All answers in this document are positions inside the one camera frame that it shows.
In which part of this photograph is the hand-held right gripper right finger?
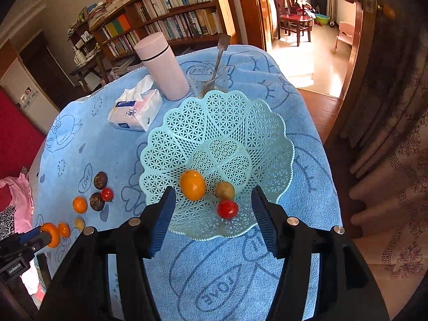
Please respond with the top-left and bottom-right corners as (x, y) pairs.
(251, 185), (390, 321)

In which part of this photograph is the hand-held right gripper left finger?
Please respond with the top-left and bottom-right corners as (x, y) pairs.
(38, 186), (177, 321)

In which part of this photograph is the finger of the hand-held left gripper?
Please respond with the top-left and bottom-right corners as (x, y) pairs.
(28, 232), (53, 252)
(18, 226), (44, 244)

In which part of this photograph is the light teal lattice plastic basket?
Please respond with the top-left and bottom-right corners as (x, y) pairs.
(139, 89), (295, 241)

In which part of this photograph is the pink cloth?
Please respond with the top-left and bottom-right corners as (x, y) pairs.
(0, 174), (36, 238)

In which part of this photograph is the oval orange kumquat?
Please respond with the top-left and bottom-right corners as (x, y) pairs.
(179, 170), (206, 201)

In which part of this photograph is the blue printed towel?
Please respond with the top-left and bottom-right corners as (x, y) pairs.
(33, 44), (343, 321)

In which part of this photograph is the white and pink tissue pack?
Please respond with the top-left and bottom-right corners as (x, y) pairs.
(108, 75), (164, 132)

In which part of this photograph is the patterned beige curtain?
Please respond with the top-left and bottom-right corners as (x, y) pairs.
(341, 40), (428, 295)

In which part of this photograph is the clear drinking glass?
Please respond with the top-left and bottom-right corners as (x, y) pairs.
(186, 65), (235, 99)

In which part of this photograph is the pink thermos bottle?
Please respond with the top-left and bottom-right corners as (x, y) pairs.
(134, 32), (191, 101)

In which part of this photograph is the stack of magazines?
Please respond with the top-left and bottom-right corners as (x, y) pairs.
(111, 56), (145, 78)

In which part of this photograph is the brown wooden door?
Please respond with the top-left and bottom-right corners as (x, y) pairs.
(321, 0), (400, 161)

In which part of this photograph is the small dark wooden shelf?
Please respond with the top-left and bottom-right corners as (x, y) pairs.
(68, 20), (109, 92)

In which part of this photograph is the metal spoon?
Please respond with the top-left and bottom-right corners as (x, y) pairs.
(201, 34), (231, 89)

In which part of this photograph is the small pink plastic chair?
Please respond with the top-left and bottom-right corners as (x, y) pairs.
(334, 21), (356, 54)

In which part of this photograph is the red wooden chair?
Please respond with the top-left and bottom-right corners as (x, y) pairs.
(277, 0), (314, 47)

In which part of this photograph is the wooden bookshelf with books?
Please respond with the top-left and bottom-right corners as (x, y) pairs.
(89, 0), (241, 61)

